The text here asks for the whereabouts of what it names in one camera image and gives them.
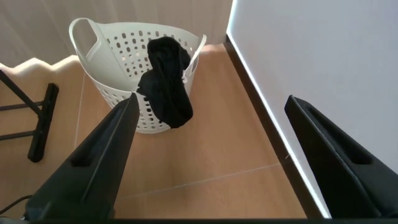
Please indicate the black clothes rack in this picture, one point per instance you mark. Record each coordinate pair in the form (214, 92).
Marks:
(43, 124)

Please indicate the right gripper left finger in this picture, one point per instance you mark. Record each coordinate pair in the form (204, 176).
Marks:
(90, 174)

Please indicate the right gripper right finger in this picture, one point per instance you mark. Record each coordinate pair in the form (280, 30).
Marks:
(348, 174)

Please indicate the white laundry basket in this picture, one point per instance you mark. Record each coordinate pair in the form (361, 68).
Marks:
(105, 68)

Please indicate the black shorts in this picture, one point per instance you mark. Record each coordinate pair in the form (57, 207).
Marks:
(168, 87)

